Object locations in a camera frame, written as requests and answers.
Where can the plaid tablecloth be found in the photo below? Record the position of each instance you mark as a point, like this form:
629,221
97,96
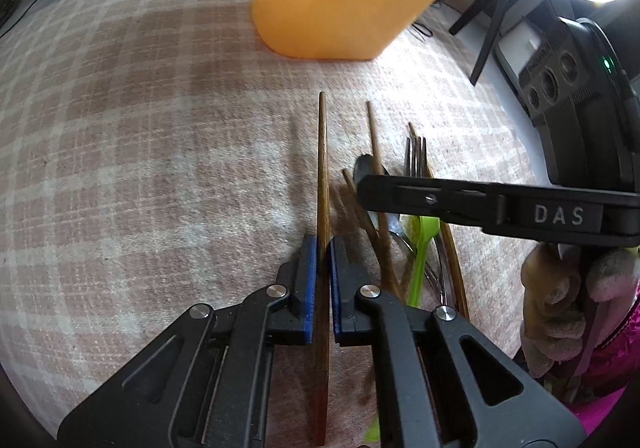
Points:
150,153

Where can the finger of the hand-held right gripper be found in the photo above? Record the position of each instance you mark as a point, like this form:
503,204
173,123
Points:
425,195

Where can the brown wooden chopstick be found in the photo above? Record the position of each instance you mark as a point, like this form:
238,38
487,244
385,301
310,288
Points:
376,148
322,153
350,185
456,258

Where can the black tripod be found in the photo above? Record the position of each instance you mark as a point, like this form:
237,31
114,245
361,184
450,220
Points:
492,13

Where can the green plastic spoon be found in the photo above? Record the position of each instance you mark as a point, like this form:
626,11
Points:
425,233

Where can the metal spoon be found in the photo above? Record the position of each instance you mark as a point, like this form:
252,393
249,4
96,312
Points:
367,165

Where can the person's right hand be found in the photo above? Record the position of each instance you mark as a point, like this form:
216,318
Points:
555,308

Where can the white box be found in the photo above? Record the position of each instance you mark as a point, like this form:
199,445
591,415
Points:
517,48

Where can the person's right forearm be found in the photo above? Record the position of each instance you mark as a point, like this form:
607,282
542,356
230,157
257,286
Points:
615,353

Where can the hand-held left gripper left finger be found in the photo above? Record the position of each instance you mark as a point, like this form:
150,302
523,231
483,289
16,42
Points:
309,288

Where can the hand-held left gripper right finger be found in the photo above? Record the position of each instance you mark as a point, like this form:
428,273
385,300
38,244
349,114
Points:
336,288

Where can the metal fork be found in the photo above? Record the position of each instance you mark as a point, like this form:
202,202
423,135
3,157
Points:
416,158

